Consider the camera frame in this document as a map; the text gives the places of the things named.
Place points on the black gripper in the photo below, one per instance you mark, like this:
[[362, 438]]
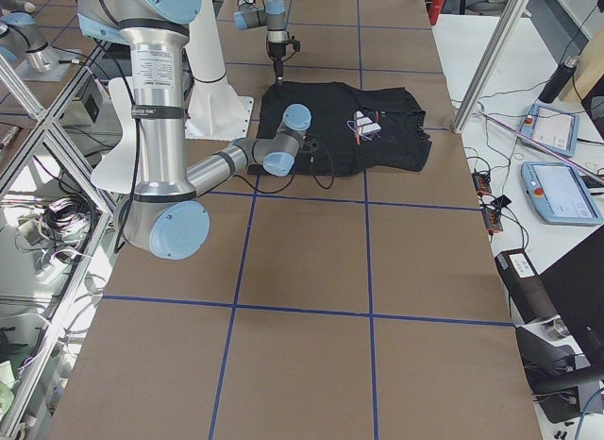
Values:
[[277, 51]]

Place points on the black graphic t-shirt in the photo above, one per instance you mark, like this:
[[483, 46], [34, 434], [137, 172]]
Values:
[[352, 129]]

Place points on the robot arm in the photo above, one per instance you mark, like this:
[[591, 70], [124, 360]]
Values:
[[272, 14], [184, 125]]

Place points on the red fire extinguisher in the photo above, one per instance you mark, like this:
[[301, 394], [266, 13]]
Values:
[[435, 8]]

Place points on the white chair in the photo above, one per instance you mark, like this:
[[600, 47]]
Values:
[[114, 172]]

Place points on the orange power strip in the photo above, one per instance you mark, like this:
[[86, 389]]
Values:
[[489, 204]]

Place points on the black water bottle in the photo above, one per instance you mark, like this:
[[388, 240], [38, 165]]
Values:
[[559, 79]]

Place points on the far teach pendant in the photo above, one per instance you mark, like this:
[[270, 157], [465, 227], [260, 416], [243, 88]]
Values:
[[555, 129]]

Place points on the teach pendant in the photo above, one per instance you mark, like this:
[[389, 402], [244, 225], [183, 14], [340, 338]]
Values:
[[559, 195], [555, 129]]

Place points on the near teach pendant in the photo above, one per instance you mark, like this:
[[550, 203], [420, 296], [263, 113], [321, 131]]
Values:
[[559, 195]]

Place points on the dark brown box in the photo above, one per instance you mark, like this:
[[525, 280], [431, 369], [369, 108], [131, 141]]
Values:
[[524, 285]]

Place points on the black monitor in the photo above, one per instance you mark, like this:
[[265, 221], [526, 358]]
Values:
[[574, 284]]

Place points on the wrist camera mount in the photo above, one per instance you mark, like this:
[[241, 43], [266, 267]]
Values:
[[295, 45], [309, 146]]

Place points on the aluminium frame post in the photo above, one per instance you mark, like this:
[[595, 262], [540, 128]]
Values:
[[502, 33]]

